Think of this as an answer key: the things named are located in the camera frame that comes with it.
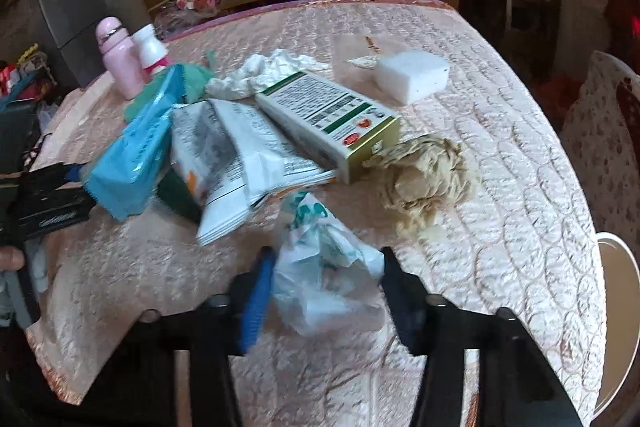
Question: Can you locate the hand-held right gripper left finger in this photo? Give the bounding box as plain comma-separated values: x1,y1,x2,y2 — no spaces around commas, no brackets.
65,247,278,427

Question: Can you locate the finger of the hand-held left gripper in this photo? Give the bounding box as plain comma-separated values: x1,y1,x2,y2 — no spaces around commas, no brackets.
52,162,93,190

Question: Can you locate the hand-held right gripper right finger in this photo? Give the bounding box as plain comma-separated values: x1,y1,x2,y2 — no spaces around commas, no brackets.
380,246,586,427

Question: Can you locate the blue plastic packet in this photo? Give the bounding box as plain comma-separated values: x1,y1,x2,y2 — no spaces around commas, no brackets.
85,64,183,223

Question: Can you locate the white green plastic bag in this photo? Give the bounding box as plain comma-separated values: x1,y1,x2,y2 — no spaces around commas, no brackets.
272,189,388,338

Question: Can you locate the white printed snack bag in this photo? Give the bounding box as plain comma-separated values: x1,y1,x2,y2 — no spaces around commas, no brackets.
170,98,337,248

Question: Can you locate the green white carton box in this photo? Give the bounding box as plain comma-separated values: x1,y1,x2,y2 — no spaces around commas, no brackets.
254,71,402,185

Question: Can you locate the white tissue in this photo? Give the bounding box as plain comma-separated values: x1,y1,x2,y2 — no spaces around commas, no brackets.
205,48,331,100

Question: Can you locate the cream plastic bin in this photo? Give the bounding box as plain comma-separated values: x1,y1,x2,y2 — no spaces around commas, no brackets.
592,232,640,415

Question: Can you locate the white foam sponge block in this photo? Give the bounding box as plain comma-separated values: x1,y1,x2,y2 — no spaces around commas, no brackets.
374,54,451,105

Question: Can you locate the person's left hand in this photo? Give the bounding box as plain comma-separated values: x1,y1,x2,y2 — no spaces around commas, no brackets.
0,247,26,274

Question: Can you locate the beige crumpled paper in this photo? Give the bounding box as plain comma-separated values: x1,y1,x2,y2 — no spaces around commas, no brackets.
362,134,478,238

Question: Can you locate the pink quilted mattress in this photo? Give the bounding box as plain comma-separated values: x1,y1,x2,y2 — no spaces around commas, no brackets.
25,0,608,427

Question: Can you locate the white bottle with pink label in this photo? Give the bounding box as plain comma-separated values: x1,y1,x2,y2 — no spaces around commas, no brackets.
131,24,171,75

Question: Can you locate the teal cloth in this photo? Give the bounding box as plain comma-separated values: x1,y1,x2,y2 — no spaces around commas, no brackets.
124,63,216,122

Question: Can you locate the grey refrigerator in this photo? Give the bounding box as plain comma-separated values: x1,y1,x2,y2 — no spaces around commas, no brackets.
32,0,126,82

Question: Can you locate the red white floral blanket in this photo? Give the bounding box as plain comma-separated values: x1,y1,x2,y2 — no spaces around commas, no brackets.
562,51,640,253

